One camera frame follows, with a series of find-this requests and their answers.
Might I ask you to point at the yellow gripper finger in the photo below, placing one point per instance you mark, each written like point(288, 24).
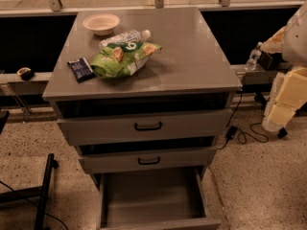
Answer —
point(274, 44)

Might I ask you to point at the black drawer handle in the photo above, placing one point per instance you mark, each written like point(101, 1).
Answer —
point(147, 127)
point(147, 162)

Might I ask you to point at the black power adapter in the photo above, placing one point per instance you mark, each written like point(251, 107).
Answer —
point(231, 132)

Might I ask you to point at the grey open bottom drawer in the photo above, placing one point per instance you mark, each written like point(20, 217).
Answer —
point(166, 199)

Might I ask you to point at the clear plastic water bottle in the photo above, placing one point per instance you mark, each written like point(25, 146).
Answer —
point(126, 37)

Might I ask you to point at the small background water bottle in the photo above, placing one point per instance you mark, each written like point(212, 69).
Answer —
point(254, 55)

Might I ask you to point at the black stand leg right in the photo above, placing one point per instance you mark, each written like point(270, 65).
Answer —
point(267, 107)

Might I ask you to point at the black stand frame left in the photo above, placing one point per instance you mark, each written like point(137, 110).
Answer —
point(40, 191)

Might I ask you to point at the yellow tape measure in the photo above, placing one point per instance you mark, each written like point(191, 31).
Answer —
point(25, 73)

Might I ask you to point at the black top drawer handle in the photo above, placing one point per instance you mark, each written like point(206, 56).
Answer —
point(147, 127)

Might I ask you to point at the grey middle drawer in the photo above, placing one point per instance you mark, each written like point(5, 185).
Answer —
point(127, 161)

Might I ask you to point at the grey drawer cabinet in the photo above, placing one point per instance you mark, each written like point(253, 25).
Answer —
point(188, 73)

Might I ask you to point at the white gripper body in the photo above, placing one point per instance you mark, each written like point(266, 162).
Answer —
point(295, 40)

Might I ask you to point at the black middle drawer handle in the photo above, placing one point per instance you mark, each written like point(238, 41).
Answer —
point(147, 162)

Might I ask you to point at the grey top drawer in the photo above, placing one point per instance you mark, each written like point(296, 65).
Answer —
point(120, 128)

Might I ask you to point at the black box on ledge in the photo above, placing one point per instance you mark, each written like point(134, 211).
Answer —
point(270, 61)

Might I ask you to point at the white paper bowl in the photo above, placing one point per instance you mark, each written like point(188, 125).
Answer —
point(102, 23)

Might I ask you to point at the green rice chip bag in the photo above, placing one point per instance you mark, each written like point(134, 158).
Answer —
point(122, 59)

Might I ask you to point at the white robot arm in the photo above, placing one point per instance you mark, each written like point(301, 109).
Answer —
point(294, 48)

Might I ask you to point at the dark blue snack packet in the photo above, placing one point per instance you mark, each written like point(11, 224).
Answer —
point(81, 69)

